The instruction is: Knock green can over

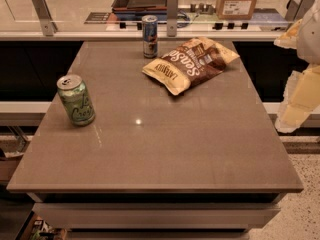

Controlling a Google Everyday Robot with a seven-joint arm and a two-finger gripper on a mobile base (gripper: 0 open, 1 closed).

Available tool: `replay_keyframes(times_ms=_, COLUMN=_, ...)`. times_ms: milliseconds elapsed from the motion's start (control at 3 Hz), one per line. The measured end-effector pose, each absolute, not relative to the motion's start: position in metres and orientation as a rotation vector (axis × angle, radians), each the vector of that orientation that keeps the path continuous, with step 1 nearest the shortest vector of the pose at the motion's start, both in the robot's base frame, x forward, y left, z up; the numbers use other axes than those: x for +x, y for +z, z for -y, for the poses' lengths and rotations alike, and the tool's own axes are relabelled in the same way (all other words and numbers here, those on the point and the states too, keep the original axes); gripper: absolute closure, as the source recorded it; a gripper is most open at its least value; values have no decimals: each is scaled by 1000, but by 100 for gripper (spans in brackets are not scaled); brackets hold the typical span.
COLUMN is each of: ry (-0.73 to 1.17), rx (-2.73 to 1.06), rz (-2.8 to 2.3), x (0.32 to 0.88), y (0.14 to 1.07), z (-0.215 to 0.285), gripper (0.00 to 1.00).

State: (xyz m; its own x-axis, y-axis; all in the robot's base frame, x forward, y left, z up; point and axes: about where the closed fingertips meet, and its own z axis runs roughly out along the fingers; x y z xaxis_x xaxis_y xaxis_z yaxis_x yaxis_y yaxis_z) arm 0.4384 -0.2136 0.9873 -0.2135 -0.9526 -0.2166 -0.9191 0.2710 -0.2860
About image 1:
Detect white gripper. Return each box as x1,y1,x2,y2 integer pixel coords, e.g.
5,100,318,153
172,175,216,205
274,0,320,133

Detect green soda can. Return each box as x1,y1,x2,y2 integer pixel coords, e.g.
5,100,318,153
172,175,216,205
57,74,95,126

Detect blue energy drink can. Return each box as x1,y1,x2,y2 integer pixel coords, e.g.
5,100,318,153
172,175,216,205
142,15,158,58

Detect cardboard box with label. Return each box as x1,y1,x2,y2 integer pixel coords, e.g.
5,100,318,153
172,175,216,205
216,0,257,20

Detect brown yellow chip bag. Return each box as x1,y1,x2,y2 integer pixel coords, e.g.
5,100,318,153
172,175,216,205
142,37,239,96

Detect right metal glass bracket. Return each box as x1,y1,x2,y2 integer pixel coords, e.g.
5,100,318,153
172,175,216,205
285,0,315,28

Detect metal glass bracket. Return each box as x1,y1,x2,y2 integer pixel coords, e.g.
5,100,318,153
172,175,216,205
167,0,178,37
31,0,57,36
285,0,315,28

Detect middle metal glass bracket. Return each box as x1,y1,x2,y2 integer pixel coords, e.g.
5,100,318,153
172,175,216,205
167,0,178,37

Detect left metal glass bracket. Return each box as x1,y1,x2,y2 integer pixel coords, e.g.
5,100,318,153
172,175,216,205
31,0,57,36

